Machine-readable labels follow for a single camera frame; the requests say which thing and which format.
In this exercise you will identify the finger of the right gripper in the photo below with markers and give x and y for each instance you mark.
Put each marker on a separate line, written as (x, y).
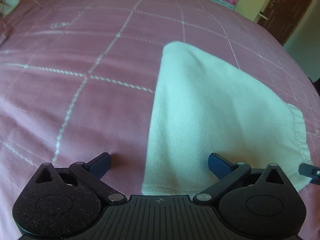
(310, 171)

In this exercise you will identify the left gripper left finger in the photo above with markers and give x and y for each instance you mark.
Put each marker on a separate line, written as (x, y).
(90, 174)

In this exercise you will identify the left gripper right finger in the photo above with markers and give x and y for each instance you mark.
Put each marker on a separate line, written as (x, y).
(230, 176)

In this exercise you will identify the white sweatpants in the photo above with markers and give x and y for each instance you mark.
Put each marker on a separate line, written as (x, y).
(204, 105)

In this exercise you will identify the pink checked bed sheet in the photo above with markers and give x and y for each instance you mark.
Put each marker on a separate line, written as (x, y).
(78, 79)

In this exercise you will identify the brown wooden door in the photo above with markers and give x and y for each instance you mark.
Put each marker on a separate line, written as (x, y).
(281, 17)

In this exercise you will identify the heart patterned white pillow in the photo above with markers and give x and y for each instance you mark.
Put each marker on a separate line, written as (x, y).
(8, 6)

